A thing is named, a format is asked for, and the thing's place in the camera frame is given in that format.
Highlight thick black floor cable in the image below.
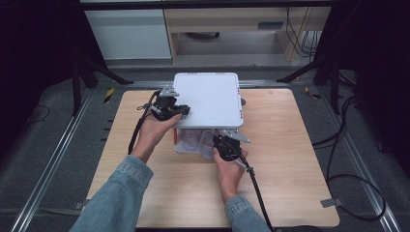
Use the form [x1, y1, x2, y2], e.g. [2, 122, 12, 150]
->
[311, 94, 388, 222]

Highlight hand-held gripper cable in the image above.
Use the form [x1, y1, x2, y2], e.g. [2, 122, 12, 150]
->
[127, 89, 162, 156]
[239, 154, 276, 232]

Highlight left hand-held gripper cable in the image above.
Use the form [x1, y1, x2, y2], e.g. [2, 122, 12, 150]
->
[127, 89, 162, 156]

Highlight person's left hand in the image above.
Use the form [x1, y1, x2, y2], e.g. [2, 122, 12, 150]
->
[130, 113, 184, 164]

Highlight wooden desk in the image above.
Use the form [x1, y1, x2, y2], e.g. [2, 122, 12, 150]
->
[163, 7, 333, 63]

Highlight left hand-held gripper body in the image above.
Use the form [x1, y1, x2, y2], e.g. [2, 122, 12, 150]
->
[150, 84, 182, 123]

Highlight right hand-held gripper cable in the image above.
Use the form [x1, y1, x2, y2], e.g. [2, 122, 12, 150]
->
[239, 154, 276, 232]

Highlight grey table bracket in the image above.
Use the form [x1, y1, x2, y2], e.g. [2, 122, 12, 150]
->
[320, 197, 343, 209]
[73, 198, 92, 211]

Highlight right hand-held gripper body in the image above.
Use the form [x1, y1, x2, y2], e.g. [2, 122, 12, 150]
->
[212, 128, 251, 162]

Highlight black metal stand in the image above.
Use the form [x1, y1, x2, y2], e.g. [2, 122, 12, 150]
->
[71, 57, 135, 118]
[276, 52, 347, 116]

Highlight white shoe box orange clips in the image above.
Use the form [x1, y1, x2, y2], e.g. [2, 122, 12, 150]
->
[172, 72, 245, 160]

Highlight thin black floor cable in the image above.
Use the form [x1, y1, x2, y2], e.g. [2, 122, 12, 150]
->
[26, 103, 51, 126]

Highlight yellow black tape strip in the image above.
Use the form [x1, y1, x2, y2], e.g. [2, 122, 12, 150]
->
[102, 87, 116, 104]
[304, 85, 322, 100]

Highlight metal floor rail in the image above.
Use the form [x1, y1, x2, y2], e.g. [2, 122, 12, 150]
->
[317, 86, 402, 232]
[10, 89, 95, 232]

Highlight person's right hand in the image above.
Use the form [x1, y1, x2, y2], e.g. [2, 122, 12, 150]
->
[212, 146, 249, 205]

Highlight black hanging cables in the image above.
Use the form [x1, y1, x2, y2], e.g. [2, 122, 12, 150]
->
[285, 7, 324, 62]

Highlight white cabinet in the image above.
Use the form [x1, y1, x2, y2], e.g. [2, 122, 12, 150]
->
[84, 9, 172, 61]

